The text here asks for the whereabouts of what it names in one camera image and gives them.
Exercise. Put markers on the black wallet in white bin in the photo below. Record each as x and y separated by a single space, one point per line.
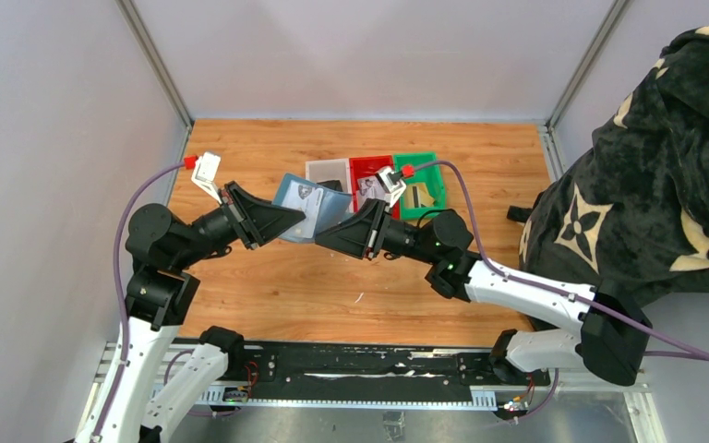
334 185

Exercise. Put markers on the red plastic bin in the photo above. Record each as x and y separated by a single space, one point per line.
366 166

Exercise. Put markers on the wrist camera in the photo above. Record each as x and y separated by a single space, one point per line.
204 173
392 186

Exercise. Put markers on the cards in green bin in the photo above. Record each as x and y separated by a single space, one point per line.
417 196

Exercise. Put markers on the white VIP card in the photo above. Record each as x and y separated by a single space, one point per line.
296 193

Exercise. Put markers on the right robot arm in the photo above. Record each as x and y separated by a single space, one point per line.
589 328

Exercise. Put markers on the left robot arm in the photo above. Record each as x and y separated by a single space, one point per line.
156 300

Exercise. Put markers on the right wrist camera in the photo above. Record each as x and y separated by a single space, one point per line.
392 186

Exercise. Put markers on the white plastic bin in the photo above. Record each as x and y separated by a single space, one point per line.
338 169

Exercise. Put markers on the white card in red bin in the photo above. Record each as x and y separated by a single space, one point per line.
368 187

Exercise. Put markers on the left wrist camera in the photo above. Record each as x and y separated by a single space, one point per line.
204 173

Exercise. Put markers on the black floral blanket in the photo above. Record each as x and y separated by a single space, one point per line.
633 210

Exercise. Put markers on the blue card holder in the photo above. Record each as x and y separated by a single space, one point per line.
334 209

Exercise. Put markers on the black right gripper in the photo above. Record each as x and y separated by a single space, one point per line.
374 231

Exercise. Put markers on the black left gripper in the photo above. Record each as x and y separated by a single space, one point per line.
238 216

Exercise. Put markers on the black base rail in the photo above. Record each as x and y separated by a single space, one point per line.
356 374

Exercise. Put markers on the green plastic bin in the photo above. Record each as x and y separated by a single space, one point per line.
431 176

